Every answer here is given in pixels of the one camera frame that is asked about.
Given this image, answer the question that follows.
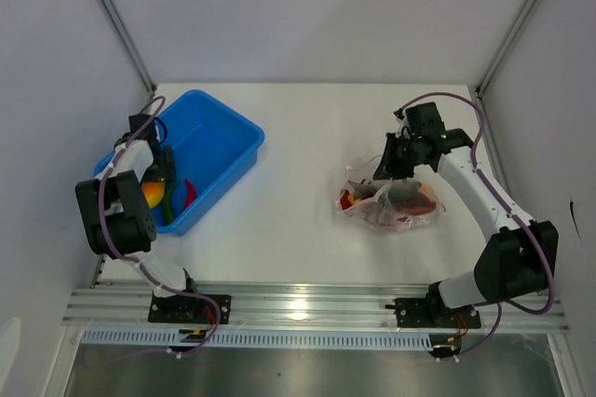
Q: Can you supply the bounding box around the yellow toy mango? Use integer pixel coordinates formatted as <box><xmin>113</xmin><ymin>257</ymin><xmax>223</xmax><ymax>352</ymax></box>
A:
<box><xmin>142</xmin><ymin>182</ymin><xmax>166</xmax><ymax>209</ymax></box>

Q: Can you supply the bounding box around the red toy chili pepper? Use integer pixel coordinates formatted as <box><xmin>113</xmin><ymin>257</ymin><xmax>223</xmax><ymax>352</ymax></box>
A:
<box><xmin>339</xmin><ymin>191</ymin><xmax>352</xmax><ymax>210</ymax></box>

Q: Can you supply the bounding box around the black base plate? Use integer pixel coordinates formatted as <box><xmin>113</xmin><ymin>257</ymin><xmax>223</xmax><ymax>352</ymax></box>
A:
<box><xmin>385</xmin><ymin>297</ymin><xmax>481</xmax><ymax>329</ymax></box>
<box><xmin>147</xmin><ymin>295</ymin><xmax>216</xmax><ymax>324</ymax></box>

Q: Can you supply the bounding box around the grey toy fish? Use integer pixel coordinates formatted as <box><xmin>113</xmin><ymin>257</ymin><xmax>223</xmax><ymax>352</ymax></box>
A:
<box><xmin>347</xmin><ymin>180</ymin><xmax>422</xmax><ymax>206</ymax></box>

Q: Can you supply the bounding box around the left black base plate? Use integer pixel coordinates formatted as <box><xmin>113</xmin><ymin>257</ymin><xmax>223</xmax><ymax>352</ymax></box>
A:
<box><xmin>147</xmin><ymin>295</ymin><xmax>216</xmax><ymax>324</ymax></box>

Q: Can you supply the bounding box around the red toy lobster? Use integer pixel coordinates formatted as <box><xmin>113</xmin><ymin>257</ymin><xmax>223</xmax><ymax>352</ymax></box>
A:
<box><xmin>339</xmin><ymin>182</ymin><xmax>443</xmax><ymax>230</ymax></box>

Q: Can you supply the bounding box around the blue plastic bin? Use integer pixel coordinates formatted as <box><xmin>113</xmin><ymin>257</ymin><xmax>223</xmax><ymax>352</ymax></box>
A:
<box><xmin>94</xmin><ymin>90</ymin><xmax>264</xmax><ymax>236</ymax></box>

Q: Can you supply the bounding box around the aluminium mounting rail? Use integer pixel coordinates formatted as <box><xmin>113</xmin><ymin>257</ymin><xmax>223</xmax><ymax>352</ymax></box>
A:
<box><xmin>60</xmin><ymin>279</ymin><xmax>572</xmax><ymax>337</ymax></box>

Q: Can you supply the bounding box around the clear pink-dotted zip bag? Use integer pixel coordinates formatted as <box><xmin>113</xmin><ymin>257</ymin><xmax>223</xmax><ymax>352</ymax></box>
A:
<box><xmin>333</xmin><ymin>155</ymin><xmax>447</xmax><ymax>233</ymax></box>

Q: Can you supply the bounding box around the white slotted cable duct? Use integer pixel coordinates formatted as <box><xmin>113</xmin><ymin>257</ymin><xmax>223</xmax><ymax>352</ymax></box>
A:
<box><xmin>81</xmin><ymin>327</ymin><xmax>433</xmax><ymax>351</ymax></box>

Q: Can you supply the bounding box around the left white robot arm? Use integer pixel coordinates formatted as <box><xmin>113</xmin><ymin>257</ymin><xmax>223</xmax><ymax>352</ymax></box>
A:
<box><xmin>74</xmin><ymin>113</ymin><xmax>202</xmax><ymax>322</ymax></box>

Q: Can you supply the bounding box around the toy steak slice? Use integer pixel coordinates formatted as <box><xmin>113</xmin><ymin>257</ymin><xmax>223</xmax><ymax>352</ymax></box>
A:
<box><xmin>396</xmin><ymin>188</ymin><xmax>437</xmax><ymax>215</ymax></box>

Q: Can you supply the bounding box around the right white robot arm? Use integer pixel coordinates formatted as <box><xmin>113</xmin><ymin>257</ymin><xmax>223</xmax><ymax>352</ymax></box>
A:
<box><xmin>373</xmin><ymin>96</ymin><xmax>559</xmax><ymax>326</ymax></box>

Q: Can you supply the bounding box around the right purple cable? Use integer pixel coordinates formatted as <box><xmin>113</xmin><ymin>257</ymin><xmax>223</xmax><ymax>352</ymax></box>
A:
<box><xmin>402</xmin><ymin>91</ymin><xmax>560</xmax><ymax>363</ymax></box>

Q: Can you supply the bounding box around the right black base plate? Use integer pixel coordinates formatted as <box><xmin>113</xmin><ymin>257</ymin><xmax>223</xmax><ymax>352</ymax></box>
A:
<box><xmin>385</xmin><ymin>297</ymin><xmax>481</xmax><ymax>329</ymax></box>

